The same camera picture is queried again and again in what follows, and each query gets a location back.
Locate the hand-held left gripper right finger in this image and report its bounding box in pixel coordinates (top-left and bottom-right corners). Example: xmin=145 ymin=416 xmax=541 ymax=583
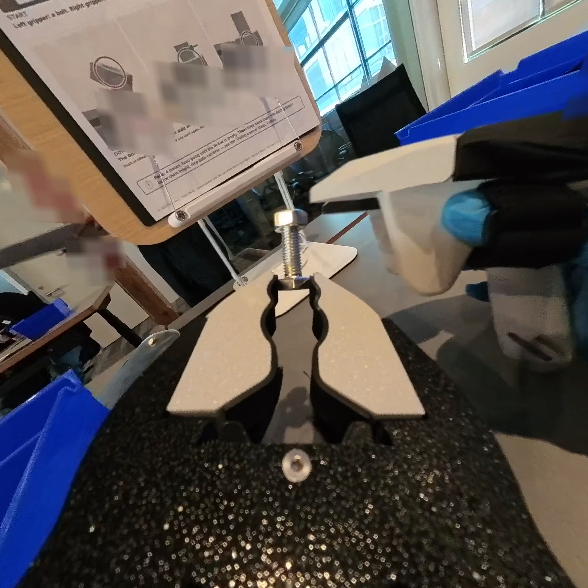
xmin=310 ymin=274 xmax=427 ymax=421

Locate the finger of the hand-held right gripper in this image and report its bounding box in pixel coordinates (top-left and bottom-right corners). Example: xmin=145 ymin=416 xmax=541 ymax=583
xmin=399 ymin=134 xmax=458 ymax=157
xmin=310 ymin=146 xmax=458 ymax=215

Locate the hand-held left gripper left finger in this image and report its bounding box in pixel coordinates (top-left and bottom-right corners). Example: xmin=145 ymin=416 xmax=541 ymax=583
xmin=166 ymin=275 xmax=283 ymax=420

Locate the blue plastic bin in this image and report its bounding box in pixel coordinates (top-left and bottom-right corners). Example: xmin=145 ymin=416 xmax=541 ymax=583
xmin=0 ymin=370 xmax=111 ymax=588
xmin=395 ymin=41 xmax=588 ymax=148

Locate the silver hex nut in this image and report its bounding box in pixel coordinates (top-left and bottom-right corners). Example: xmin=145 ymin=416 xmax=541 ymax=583
xmin=272 ymin=209 xmax=307 ymax=229

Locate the silver hex bolt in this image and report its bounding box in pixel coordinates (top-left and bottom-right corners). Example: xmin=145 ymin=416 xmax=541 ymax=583
xmin=277 ymin=227 xmax=313 ymax=292

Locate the person's right hand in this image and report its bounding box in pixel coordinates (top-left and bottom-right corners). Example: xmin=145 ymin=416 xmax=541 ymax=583
xmin=442 ymin=190 xmax=588 ymax=364

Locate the black mesh office chair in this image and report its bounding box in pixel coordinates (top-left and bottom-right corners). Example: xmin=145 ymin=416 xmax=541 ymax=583
xmin=335 ymin=64 xmax=425 ymax=159

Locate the cluster of grey office chairs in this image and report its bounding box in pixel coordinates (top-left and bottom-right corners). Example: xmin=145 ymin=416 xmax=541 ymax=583
xmin=285 ymin=129 xmax=350 ymax=194

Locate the grey metal clamp lever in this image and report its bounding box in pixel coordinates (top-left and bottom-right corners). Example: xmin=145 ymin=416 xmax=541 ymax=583
xmin=99 ymin=328 xmax=181 ymax=409

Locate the window with white blind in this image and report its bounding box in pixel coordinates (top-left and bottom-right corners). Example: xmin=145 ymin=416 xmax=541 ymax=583
xmin=462 ymin=0 xmax=588 ymax=62

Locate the dark framed window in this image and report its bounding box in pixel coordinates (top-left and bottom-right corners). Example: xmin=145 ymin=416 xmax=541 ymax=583
xmin=276 ymin=0 xmax=398 ymax=118

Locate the wooden side table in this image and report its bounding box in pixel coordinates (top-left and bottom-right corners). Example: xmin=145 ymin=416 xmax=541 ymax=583
xmin=0 ymin=294 xmax=143 ymax=373

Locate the printed instruction sheet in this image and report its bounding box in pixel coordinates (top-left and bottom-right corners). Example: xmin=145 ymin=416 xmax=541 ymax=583
xmin=0 ymin=0 xmax=322 ymax=221

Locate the small blue bin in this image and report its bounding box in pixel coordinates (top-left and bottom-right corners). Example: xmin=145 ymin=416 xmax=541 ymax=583
xmin=9 ymin=299 xmax=74 ymax=341

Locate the black backing board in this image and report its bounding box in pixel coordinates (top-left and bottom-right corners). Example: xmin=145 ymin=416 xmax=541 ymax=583
xmin=0 ymin=30 xmax=157 ymax=227

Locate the brown wooden post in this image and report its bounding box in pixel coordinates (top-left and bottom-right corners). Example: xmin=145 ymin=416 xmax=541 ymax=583
xmin=112 ymin=266 xmax=180 ymax=327

